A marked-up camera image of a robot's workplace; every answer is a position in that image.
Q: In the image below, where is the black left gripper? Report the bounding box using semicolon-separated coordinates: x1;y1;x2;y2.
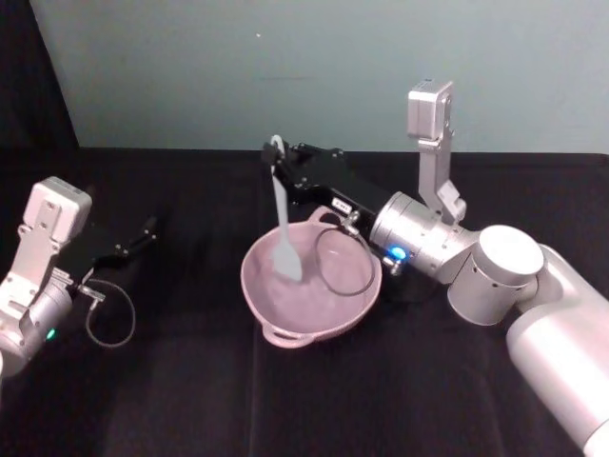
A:
60;215;160;283

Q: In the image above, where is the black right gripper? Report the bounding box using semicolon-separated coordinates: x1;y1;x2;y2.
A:
261;141;392;237

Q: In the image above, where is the pale blue silicone spatula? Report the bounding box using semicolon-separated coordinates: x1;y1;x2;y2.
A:
267;134;304;283

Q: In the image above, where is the black hanging curtain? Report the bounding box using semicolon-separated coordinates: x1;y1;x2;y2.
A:
0;0;80;149

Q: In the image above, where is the black table cloth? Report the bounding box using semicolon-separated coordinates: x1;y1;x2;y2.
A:
0;146;609;457

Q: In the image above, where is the thin dark left gripper cable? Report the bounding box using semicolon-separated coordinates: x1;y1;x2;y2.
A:
70;279;138;349

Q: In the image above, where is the thin dark gripper cable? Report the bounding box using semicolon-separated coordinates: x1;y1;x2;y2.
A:
313;212;376;300
70;279;138;349

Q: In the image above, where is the pink bowl with handles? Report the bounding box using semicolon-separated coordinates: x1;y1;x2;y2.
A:
240;206;384;349

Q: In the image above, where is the thin dark right gripper cable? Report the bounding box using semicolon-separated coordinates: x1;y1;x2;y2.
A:
313;212;376;300

